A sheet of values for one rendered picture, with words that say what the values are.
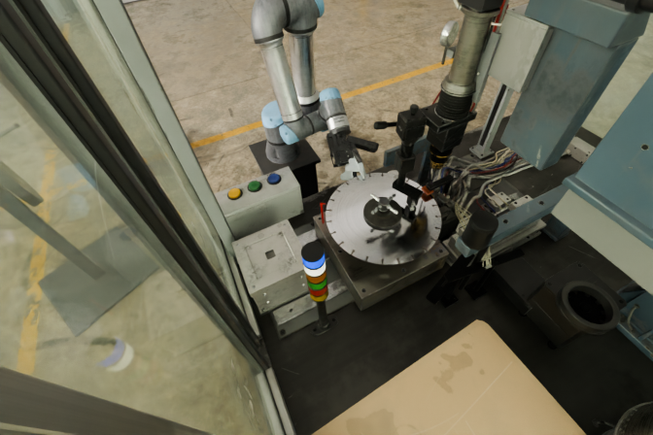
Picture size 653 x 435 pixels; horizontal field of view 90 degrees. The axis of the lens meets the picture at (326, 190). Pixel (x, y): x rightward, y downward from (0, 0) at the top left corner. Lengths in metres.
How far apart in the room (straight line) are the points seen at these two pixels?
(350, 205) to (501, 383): 0.60
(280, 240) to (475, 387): 0.63
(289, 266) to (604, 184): 0.70
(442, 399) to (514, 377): 0.20
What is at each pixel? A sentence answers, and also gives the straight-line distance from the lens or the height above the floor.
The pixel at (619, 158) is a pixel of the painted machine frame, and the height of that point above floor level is 1.39.
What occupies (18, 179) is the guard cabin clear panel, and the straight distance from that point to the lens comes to 0.23.
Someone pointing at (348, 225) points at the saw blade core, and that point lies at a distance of 0.93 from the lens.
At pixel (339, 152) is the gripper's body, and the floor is 0.98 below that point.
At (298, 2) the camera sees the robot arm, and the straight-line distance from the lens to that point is 1.14.
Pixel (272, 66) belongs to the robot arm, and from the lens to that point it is 1.13.
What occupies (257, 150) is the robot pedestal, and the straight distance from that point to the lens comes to 1.51.
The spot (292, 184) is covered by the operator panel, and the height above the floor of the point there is 0.90.
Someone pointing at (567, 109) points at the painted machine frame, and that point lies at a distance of 0.72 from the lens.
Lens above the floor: 1.71
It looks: 49 degrees down
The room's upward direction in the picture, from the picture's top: 4 degrees counter-clockwise
